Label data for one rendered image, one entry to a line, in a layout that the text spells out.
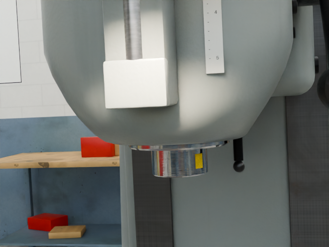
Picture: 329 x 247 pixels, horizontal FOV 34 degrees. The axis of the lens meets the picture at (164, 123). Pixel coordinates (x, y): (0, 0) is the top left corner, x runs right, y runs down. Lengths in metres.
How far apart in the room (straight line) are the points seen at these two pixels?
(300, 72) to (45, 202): 4.76
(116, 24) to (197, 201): 0.54
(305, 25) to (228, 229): 0.40
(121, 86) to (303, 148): 0.52
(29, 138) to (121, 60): 4.88
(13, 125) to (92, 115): 4.88
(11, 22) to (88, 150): 1.57
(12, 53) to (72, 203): 1.50
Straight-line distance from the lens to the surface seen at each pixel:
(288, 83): 0.55
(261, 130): 0.82
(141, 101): 0.33
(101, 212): 5.04
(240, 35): 0.37
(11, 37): 5.30
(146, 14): 0.34
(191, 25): 0.37
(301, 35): 0.55
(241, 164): 0.45
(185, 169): 0.44
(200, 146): 0.42
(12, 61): 5.28
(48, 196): 5.21
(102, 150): 4.33
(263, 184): 0.83
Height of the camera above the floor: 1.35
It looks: 3 degrees down
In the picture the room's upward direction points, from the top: 3 degrees counter-clockwise
